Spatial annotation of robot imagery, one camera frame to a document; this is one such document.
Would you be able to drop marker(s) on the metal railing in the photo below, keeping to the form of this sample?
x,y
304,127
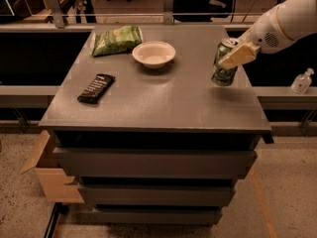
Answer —
x,y
146,11

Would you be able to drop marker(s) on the grey drawer cabinet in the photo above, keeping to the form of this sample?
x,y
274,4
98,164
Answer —
x,y
164,146

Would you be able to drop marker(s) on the green soda can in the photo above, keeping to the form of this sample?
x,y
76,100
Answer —
x,y
224,70

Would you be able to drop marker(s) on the clear sanitizer bottle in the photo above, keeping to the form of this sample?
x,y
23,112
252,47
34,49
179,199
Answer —
x,y
302,81

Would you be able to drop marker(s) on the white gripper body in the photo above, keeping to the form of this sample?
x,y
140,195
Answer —
x,y
265,34

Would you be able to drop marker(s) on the black chocolate bar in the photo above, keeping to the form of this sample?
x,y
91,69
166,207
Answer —
x,y
97,87

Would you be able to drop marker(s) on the cardboard box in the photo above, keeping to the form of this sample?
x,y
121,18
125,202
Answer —
x,y
56,185

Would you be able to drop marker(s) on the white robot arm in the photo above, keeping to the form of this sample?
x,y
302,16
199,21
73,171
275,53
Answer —
x,y
298,18

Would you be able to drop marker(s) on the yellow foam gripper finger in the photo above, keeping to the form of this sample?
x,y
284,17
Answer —
x,y
239,55

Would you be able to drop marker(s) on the green chip bag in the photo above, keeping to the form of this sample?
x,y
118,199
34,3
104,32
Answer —
x,y
117,41

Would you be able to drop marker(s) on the white paper bowl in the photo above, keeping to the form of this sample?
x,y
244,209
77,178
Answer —
x,y
154,54

